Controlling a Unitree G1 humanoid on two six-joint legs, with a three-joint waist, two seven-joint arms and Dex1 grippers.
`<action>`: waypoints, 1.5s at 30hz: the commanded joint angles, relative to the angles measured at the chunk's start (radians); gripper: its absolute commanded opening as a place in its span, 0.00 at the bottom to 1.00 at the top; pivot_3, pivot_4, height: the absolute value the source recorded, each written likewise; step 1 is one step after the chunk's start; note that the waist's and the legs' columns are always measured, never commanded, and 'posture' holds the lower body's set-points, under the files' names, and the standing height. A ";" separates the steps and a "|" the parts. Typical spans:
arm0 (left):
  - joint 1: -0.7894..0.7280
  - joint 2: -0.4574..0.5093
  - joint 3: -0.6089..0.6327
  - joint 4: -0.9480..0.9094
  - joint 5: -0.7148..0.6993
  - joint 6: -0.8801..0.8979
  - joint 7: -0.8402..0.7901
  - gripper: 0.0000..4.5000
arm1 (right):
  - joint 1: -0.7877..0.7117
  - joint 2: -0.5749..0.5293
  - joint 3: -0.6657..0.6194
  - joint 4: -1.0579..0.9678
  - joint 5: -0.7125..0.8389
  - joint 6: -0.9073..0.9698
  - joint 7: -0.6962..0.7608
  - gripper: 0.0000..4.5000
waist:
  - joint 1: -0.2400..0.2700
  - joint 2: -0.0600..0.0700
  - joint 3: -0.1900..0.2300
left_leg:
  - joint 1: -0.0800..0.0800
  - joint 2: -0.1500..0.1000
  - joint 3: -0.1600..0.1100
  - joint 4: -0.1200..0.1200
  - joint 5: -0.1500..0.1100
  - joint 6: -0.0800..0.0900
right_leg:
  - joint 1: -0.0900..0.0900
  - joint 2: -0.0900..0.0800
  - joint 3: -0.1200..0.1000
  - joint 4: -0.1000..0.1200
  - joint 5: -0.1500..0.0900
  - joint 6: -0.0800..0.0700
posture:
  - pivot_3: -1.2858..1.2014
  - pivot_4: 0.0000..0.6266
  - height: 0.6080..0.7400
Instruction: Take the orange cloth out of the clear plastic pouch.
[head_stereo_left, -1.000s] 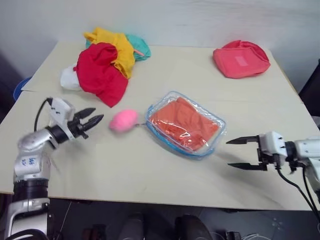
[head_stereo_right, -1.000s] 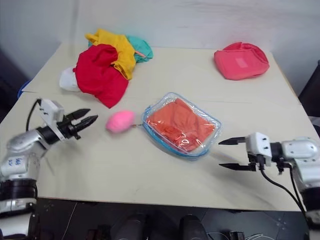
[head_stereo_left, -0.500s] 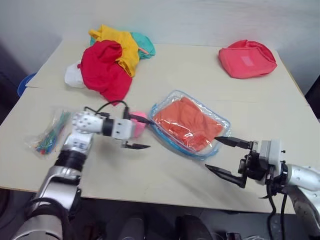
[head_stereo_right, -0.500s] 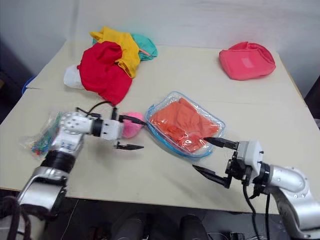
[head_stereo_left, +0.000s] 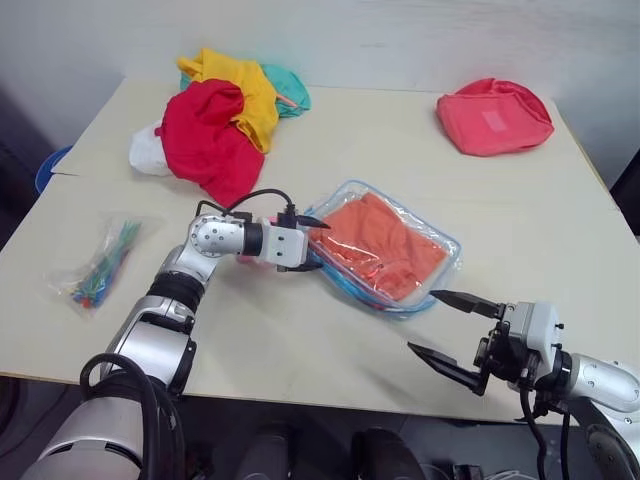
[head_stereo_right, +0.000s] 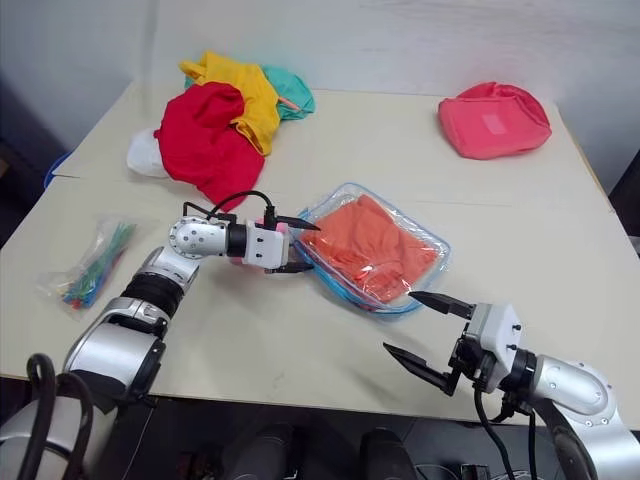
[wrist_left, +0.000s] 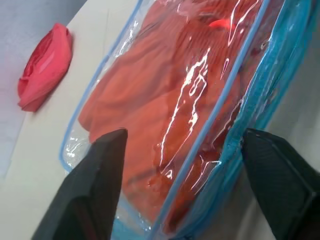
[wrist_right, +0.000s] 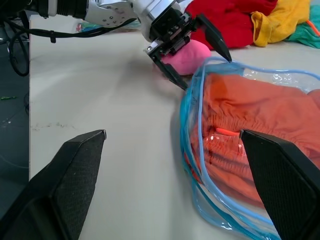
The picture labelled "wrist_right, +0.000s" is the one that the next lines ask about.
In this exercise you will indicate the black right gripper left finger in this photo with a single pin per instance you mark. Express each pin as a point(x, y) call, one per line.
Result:
point(62, 185)

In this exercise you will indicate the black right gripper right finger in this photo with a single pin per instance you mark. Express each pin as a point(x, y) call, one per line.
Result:
point(287, 185)

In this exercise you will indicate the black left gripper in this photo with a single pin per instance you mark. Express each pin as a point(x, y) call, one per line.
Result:
point(168, 30)

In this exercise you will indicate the pink cloth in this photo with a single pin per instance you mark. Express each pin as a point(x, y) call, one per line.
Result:
point(192, 55)

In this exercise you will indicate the red cloth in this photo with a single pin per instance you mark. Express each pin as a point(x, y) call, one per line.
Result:
point(232, 25)

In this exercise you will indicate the clear blue-trimmed plastic pouch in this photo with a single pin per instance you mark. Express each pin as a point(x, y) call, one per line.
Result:
point(200, 117)

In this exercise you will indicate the orange cloth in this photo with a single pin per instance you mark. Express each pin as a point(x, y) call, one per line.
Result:
point(262, 105)

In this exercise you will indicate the yellow cloth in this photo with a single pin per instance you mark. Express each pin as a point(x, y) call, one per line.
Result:
point(280, 22)

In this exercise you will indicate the teal cloth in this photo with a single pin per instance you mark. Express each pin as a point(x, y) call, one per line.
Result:
point(303, 37)

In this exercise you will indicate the small green scrap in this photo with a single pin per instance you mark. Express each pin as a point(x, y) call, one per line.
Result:
point(7, 98)

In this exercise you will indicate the colourful plastic packet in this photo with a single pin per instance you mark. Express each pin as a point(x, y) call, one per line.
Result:
point(83, 26)

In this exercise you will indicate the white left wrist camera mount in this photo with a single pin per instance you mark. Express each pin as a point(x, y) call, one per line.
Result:
point(112, 12)

